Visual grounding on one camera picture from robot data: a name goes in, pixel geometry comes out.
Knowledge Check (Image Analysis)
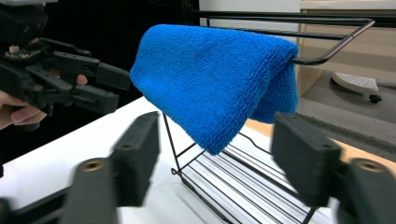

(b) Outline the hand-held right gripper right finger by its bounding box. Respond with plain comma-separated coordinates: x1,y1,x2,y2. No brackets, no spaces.
270,112,344,208

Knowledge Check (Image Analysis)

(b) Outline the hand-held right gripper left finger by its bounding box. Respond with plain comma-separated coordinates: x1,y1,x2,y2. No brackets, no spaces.
109,110,162,208

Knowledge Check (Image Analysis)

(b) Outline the black wire rack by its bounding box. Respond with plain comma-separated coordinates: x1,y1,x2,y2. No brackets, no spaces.
161,8,396,224

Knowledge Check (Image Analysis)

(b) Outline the blue microfibre cloth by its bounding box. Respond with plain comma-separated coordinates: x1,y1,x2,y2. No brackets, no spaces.
129,23,300,156

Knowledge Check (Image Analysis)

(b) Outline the wooden cabinet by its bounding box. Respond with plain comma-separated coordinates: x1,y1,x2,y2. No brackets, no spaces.
296,0,396,98

